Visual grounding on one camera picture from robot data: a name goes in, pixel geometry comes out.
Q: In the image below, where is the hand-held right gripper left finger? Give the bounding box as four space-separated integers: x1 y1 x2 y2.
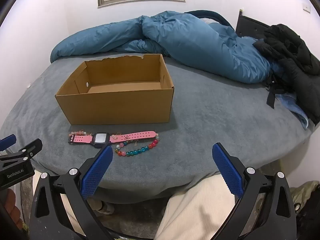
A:
30 145 114 240

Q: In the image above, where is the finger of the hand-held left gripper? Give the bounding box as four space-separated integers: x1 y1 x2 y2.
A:
0 138 43 162
0 134 17 152

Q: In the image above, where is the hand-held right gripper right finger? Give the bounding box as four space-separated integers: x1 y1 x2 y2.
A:
212 142 299 240

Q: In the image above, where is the pink strap digital watch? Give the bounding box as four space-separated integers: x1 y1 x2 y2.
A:
68 131 158 148

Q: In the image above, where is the multicoloured glass bead bracelet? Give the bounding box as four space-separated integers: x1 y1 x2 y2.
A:
114 134 160 157

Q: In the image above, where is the brown cardboard box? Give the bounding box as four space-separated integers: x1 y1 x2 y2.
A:
55 54 175 125

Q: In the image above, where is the person's left hand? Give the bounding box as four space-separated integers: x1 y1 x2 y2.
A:
5 188 23 220

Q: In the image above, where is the grey fleece bed blanket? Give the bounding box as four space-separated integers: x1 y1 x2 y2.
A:
0 52 315 198

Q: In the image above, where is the person's cream trouser leg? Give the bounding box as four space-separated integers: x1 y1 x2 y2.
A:
155 172 240 240

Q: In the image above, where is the olive green cloth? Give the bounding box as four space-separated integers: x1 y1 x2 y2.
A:
290 181 320 205

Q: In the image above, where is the light blue towel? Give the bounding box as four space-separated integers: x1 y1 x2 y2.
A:
275 92 309 130

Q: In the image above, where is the black jacket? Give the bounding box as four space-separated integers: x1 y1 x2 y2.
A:
252 24 320 125

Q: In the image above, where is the blue duvet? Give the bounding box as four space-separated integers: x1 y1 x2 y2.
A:
50 10 278 84

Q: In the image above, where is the black headboard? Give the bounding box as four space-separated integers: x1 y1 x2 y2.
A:
236 9 273 40

